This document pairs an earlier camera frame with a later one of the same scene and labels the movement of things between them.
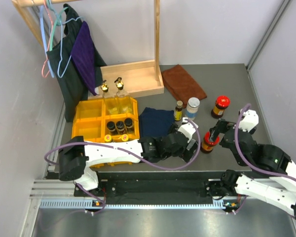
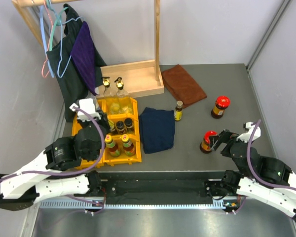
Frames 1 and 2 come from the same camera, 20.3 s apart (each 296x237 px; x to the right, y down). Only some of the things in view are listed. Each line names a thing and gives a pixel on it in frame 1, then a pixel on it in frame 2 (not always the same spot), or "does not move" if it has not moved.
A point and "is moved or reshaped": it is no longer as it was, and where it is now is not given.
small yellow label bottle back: (178, 112) does not move
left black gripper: (185, 154) → (103, 121)
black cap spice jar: (111, 126) does not move
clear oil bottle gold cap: (123, 104) does not move
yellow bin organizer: (107, 119) does not move
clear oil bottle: (109, 103) is moved or reshaped
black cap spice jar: (129, 126) does not move
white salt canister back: (192, 108) → (96, 105)
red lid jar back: (222, 102) does not move
